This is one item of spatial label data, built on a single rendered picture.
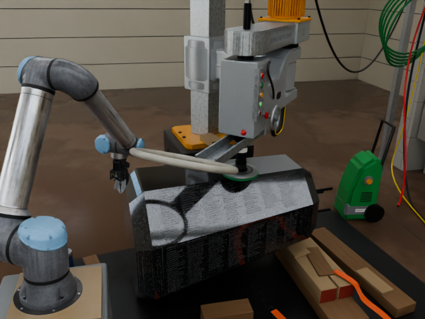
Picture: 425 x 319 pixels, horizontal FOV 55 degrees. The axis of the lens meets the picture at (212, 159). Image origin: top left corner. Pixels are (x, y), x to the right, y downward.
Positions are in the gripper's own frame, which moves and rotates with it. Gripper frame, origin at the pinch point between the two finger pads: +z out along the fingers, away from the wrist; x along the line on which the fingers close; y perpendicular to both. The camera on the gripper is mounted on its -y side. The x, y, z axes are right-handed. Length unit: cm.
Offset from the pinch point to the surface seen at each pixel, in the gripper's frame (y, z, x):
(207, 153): -4, -26, 46
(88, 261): -48, 82, -44
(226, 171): 42, -34, 61
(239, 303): -10, 70, 70
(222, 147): -19, -25, 52
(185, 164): 52, -39, 46
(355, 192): -143, 42, 156
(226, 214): -18, 16, 57
